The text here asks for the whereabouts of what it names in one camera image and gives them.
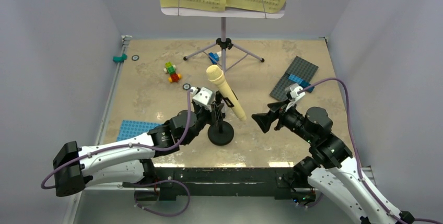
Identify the lilac tripod music stand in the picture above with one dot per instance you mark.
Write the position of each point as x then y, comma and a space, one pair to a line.
223, 42

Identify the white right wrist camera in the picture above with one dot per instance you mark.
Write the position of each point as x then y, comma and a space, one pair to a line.
294, 93

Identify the teal plastic clip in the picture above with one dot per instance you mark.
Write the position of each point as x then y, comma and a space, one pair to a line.
120, 59

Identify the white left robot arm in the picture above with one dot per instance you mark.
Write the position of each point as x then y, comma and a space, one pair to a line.
76, 168

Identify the black front mounting rail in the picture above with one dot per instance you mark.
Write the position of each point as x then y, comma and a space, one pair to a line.
279, 183

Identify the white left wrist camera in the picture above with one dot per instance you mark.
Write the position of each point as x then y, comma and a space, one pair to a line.
203, 97

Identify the blue brick on baseplate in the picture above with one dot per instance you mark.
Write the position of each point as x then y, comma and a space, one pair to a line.
301, 82

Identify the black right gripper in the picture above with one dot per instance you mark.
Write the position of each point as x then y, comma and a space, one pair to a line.
264, 119

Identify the light blue studded baseplate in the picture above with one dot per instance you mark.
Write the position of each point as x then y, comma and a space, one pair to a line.
130, 129

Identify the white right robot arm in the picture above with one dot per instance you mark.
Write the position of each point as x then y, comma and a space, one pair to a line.
331, 168

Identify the aluminium left frame rail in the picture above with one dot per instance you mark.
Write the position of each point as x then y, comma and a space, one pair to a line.
74, 200

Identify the poker chip near car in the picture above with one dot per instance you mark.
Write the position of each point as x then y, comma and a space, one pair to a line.
186, 86

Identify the black desktop microphone stand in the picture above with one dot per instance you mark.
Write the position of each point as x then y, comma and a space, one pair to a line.
220, 132

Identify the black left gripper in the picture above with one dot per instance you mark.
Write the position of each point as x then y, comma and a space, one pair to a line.
212, 116

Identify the blue brick under stand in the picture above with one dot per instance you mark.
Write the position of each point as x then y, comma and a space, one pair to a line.
214, 57

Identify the colourful toy brick car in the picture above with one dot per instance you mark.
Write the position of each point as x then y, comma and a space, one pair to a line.
171, 70

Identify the cream yellow microphone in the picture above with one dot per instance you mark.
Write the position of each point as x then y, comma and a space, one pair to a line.
216, 76

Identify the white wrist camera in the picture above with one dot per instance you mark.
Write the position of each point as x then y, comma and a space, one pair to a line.
294, 93
203, 97

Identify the dark grey studded baseplate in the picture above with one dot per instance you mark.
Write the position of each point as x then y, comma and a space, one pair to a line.
300, 72

